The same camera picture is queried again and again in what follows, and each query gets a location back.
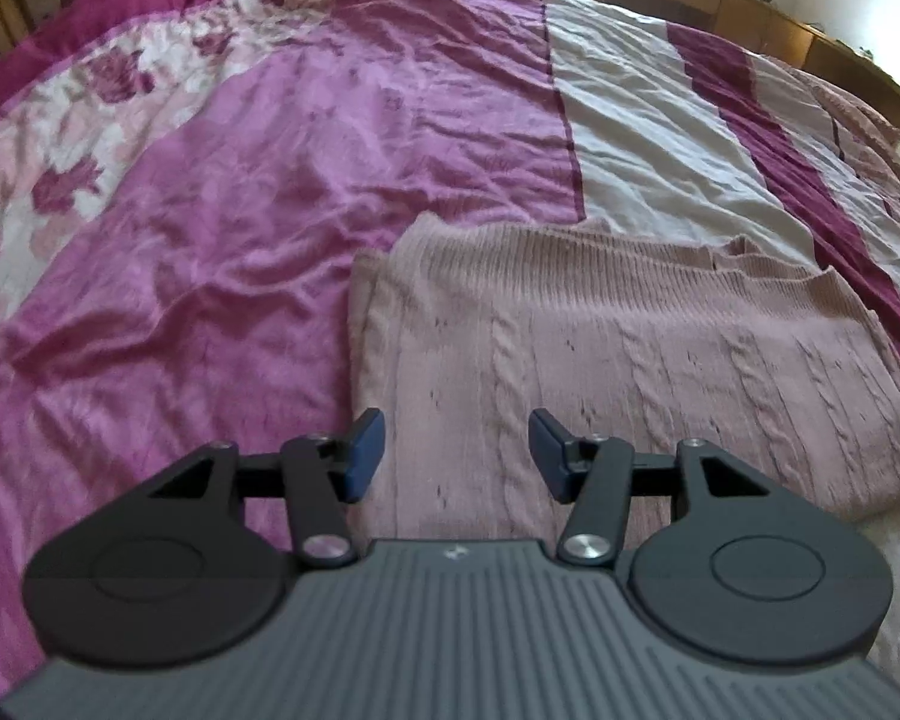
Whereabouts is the purple and grey striped bedspread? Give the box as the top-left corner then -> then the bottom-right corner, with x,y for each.
0,0 -> 900,700

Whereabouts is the pink knitted blanket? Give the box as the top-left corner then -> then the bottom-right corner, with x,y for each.
804,66 -> 900,190

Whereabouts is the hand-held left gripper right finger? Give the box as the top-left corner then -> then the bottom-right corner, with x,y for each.
529,409 -> 773,566

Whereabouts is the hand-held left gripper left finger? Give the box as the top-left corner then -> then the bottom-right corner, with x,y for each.
146,409 -> 387,567

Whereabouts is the pink cable-knit sweater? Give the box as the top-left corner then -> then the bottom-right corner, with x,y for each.
347,211 -> 900,542

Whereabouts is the wooden headboard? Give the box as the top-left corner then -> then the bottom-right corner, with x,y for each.
495,0 -> 900,128

